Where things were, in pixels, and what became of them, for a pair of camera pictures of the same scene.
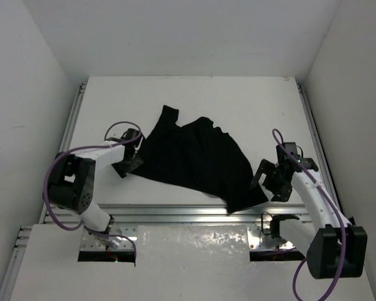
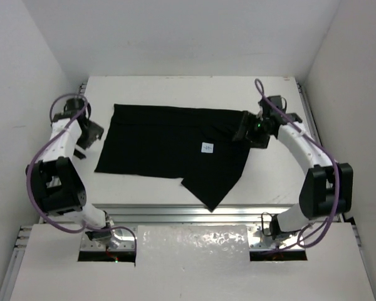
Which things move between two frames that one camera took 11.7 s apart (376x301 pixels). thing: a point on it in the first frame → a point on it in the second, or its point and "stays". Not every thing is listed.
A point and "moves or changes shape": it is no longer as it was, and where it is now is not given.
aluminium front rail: [190, 214] stays
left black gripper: [125, 164] → [91, 133]
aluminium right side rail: [321, 160] stays
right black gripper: [282, 193] → [257, 142]
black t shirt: [200, 155] moves or changes shape
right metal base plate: [258, 241] stays
